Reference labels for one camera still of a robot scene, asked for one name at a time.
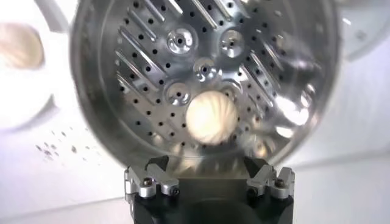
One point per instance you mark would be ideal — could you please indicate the white steamed baozi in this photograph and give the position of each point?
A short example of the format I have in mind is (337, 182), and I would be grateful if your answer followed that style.
(211, 117)
(19, 45)

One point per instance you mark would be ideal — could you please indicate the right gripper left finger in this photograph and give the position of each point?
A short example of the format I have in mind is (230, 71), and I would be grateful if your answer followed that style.
(163, 182)

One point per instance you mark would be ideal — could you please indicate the large white plate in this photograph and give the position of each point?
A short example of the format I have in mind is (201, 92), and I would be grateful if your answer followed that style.
(21, 97)

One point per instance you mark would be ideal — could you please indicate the stainless steel steamer basket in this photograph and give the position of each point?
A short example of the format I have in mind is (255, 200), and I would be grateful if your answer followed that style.
(146, 91)

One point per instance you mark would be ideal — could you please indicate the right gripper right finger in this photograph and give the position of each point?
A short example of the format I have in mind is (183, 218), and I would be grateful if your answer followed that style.
(263, 179)

